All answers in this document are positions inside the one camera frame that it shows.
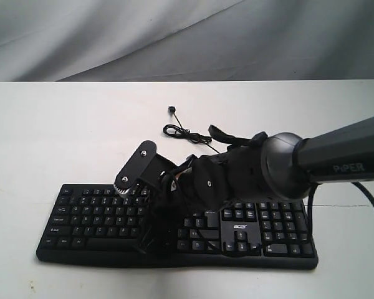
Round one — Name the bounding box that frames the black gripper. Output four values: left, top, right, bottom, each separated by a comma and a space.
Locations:
135, 166, 206, 258

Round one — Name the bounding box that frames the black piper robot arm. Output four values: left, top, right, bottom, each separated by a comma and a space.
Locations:
138, 117, 374, 255

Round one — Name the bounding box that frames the black acer keyboard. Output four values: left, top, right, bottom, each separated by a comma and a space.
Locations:
36, 184, 319, 270

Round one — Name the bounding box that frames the grey backdrop cloth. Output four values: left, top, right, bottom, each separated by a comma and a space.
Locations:
0, 1, 374, 82

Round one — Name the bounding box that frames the black keyboard usb cable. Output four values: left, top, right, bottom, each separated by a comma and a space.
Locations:
162, 106, 221, 154

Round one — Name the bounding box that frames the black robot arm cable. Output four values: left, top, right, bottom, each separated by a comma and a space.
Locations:
161, 124, 374, 250

